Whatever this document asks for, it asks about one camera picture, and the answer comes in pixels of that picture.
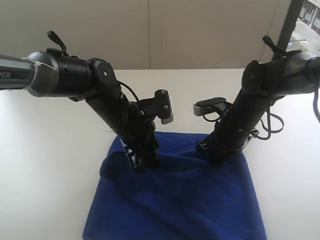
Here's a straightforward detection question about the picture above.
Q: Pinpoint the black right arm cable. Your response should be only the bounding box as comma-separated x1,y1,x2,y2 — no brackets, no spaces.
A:
203,34,320,142

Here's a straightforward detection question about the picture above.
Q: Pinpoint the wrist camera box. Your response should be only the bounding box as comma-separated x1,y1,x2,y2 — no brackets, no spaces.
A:
193,97,226,117
154,89,174,125

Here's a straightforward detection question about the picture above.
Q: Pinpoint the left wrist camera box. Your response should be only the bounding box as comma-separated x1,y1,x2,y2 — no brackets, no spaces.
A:
154,89,174,125

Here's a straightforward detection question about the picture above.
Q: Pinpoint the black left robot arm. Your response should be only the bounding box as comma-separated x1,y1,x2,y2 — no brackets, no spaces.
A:
0,49,160,169

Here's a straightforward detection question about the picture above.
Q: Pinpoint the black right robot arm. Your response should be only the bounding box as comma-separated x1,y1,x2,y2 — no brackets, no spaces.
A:
193,51,320,166

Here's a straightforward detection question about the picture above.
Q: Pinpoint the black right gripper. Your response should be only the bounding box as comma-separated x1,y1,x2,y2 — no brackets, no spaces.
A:
196,99,258,167

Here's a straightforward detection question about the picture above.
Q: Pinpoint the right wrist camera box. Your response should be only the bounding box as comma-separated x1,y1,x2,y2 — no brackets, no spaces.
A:
193,97,226,117

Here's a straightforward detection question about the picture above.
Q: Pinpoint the blue microfiber towel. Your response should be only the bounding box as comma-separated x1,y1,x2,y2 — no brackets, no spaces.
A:
82,132,267,240

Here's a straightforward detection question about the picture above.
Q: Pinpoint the black window frame post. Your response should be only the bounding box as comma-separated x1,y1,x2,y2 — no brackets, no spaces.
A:
277,0,304,50

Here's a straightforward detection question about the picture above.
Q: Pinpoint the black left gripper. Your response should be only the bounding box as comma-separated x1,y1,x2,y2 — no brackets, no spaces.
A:
120,102,160,173

